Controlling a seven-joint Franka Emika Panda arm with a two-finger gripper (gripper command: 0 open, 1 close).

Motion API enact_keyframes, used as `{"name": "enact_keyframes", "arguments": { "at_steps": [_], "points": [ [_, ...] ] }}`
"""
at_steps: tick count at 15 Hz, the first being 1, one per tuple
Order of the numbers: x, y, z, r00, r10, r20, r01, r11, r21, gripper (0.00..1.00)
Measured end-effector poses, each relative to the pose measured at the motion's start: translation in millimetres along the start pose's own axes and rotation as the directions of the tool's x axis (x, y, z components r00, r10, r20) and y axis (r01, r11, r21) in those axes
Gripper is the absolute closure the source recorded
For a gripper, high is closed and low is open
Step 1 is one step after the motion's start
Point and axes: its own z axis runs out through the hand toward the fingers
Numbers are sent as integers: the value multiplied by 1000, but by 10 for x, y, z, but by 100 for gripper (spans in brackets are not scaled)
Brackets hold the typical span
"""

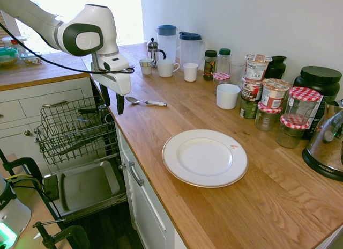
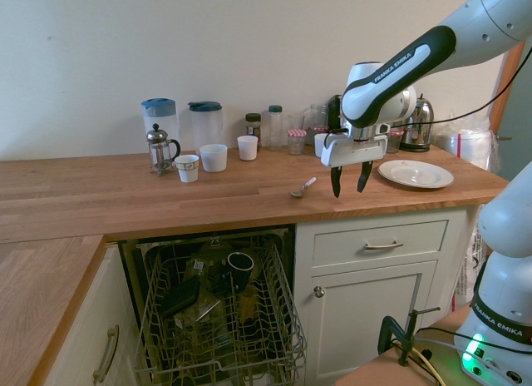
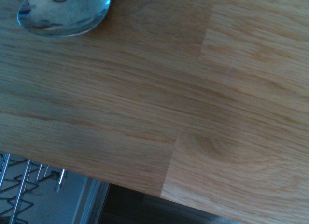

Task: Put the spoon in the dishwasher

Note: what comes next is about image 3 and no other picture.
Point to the metal knife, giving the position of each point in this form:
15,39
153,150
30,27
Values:
62,14

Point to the open grey dishwasher door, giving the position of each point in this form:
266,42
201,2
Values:
65,207

